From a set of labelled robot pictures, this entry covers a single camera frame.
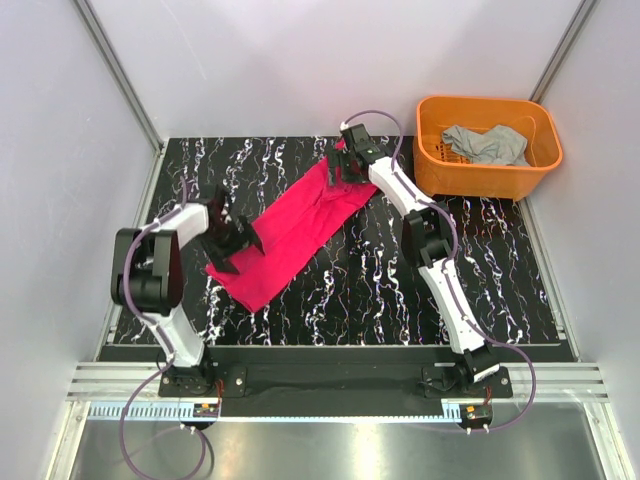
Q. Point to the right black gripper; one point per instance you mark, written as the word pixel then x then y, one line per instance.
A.
pixel 335 161

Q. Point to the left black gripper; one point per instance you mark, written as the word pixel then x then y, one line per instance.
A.
pixel 221 258

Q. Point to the pink t shirt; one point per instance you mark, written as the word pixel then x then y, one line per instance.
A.
pixel 292 229

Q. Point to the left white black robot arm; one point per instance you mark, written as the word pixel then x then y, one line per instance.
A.
pixel 147 279

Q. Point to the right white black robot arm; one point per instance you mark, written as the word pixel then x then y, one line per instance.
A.
pixel 429 244

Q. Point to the orange plastic basket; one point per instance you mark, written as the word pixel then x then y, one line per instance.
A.
pixel 438 170

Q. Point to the grey t shirt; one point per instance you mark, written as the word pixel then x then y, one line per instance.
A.
pixel 499 146

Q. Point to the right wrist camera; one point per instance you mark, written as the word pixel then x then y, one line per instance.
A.
pixel 356 138

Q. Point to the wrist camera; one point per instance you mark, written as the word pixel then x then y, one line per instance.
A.
pixel 216 198
pixel 356 138

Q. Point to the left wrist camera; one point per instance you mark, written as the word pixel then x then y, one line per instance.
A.
pixel 216 198

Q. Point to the slotted white cable duct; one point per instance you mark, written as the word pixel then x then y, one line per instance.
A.
pixel 433 413

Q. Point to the right aluminium frame post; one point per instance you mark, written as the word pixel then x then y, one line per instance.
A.
pixel 564 46

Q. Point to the aluminium frame post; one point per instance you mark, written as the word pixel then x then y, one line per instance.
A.
pixel 564 46
pixel 109 56

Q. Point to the left aluminium frame post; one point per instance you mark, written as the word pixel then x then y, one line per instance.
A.
pixel 109 56

